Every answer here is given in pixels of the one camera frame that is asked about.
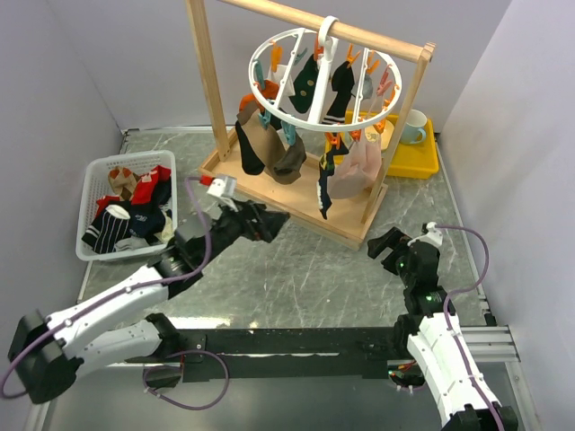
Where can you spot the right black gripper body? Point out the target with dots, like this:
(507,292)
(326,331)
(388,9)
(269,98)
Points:
(401,265)

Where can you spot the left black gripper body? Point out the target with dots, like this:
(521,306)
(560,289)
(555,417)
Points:
(230,225)

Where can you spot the black brown sock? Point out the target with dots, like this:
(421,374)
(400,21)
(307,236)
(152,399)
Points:
(251,163)

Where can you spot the navy patterned sock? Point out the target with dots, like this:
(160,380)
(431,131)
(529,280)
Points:
(326,165)

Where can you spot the tan brown ribbed sock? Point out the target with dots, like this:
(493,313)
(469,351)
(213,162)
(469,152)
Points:
(281,164)

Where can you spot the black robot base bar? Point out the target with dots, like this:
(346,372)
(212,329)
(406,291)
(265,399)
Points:
(275,353)

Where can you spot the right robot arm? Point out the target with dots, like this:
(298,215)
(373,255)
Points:
(431,334)

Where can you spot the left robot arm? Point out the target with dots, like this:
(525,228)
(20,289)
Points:
(49,353)

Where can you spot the white round clip hanger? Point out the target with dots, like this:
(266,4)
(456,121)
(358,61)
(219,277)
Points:
(283,49)

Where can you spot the pink sheer sock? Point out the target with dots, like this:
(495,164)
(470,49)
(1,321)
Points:
(359,168)

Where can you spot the yellow plastic tray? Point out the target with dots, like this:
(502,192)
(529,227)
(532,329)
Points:
(409,161)

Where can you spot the red sock in basket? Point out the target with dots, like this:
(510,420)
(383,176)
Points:
(153,186)

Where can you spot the pale green mug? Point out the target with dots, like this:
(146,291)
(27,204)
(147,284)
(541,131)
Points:
(414,132)

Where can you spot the argyle tan sock in basket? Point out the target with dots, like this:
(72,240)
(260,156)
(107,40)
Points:
(123,182)

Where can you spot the navy striped sock in basket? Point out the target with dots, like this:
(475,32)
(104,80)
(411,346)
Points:
(108,228)

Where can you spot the orange sock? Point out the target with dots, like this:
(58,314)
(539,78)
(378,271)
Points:
(270,92)

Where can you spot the white small sock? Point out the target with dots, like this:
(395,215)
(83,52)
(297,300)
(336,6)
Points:
(281,76)

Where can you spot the dark green dotted sock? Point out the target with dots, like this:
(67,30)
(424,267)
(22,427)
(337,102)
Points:
(304,86)

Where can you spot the white plastic laundry basket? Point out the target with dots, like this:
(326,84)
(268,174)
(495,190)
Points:
(96,186)

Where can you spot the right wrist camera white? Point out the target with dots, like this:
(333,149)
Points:
(433,235)

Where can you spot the wooden hanger rack frame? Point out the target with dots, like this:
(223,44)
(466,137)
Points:
(349,219)

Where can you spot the aluminium rail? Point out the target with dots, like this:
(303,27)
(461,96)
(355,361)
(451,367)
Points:
(491,344)

